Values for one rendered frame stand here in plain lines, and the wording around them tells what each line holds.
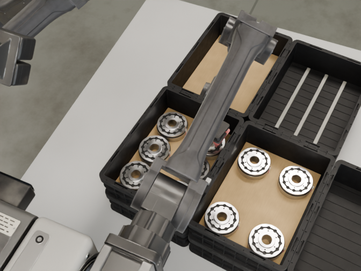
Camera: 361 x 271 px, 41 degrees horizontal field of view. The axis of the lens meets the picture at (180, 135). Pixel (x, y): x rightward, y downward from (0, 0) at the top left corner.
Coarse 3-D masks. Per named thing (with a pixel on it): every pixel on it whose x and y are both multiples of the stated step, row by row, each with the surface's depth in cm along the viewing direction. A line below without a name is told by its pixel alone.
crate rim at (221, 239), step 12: (240, 132) 151; (276, 132) 151; (300, 144) 148; (228, 156) 146; (324, 156) 146; (216, 168) 144; (324, 180) 141; (204, 192) 140; (312, 204) 138; (192, 228) 136; (204, 228) 134; (300, 228) 133; (216, 240) 134; (228, 240) 132; (240, 252) 131; (252, 252) 130; (288, 252) 129; (264, 264) 129; (276, 264) 128; (288, 264) 128
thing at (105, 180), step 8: (168, 88) 162; (160, 96) 160; (184, 96) 160; (192, 96) 160; (152, 104) 158; (200, 104) 158; (144, 112) 157; (240, 120) 154; (136, 128) 153; (240, 128) 152; (128, 136) 152; (120, 144) 150; (120, 152) 149; (224, 152) 147; (112, 160) 147; (216, 160) 146; (104, 168) 146; (104, 176) 144; (208, 176) 143; (112, 184) 142; (120, 184) 142; (128, 192) 141
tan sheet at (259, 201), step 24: (216, 192) 151; (240, 192) 151; (264, 192) 150; (312, 192) 150; (240, 216) 146; (264, 216) 146; (288, 216) 146; (240, 240) 142; (264, 240) 142; (288, 240) 142
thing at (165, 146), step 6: (150, 138) 160; (156, 138) 159; (162, 138) 159; (144, 144) 158; (162, 144) 158; (168, 144) 158; (144, 150) 157; (162, 150) 156; (168, 150) 156; (144, 156) 155; (150, 156) 155; (162, 156) 155
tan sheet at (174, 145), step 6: (168, 108) 170; (192, 120) 166; (156, 126) 166; (150, 132) 164; (156, 132) 164; (228, 138) 162; (174, 144) 161; (138, 150) 160; (156, 150) 160; (174, 150) 160; (138, 156) 159; (210, 162) 157; (210, 168) 156; (168, 174) 155
